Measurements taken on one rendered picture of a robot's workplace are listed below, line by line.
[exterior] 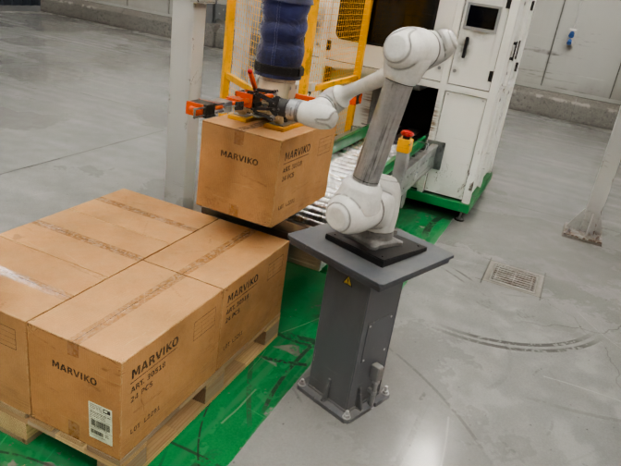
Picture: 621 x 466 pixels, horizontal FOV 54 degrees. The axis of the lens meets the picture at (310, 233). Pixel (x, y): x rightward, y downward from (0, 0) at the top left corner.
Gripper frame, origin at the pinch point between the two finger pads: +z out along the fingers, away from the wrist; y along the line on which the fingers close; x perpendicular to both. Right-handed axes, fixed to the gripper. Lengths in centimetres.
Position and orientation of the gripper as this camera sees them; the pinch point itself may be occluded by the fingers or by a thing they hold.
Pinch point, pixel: (246, 99)
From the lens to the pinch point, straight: 268.4
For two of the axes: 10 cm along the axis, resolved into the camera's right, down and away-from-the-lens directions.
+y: -1.4, 9.1, 3.9
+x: 4.1, -3.1, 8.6
